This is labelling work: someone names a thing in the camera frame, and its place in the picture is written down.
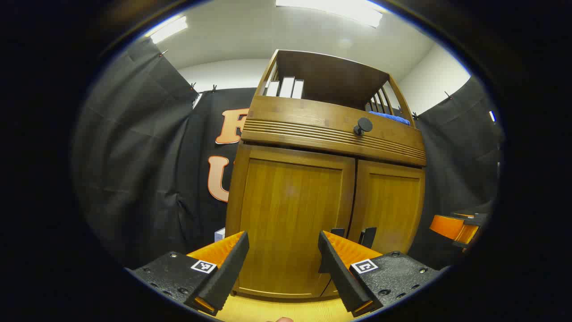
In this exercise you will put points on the blue cloth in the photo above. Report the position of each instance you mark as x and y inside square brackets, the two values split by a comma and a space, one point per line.
[391, 117]

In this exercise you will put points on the black round drawer knob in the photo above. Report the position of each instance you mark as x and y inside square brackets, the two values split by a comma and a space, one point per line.
[363, 125]

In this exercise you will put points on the wooden shoe cabinet door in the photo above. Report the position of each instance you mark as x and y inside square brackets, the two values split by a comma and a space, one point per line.
[290, 201]
[389, 201]

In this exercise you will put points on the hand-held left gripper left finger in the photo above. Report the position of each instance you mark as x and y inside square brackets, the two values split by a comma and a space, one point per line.
[225, 273]

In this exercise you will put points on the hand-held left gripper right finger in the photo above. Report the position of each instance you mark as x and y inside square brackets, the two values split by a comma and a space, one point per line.
[342, 273]

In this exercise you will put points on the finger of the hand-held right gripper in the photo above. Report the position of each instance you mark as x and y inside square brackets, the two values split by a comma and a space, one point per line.
[447, 226]

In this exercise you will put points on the ceiling light panel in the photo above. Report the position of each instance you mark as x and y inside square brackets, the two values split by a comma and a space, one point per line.
[169, 29]

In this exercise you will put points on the wooden double-door shoe cabinet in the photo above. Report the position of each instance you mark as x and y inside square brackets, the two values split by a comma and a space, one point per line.
[330, 76]

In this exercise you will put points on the ribbed wooden drawer front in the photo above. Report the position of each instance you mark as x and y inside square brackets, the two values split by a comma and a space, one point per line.
[304, 116]

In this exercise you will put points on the small white box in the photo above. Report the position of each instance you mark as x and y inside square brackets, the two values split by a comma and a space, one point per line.
[220, 234]

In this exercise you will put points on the black backdrop cloth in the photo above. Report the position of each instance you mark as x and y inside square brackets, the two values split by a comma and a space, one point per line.
[134, 156]

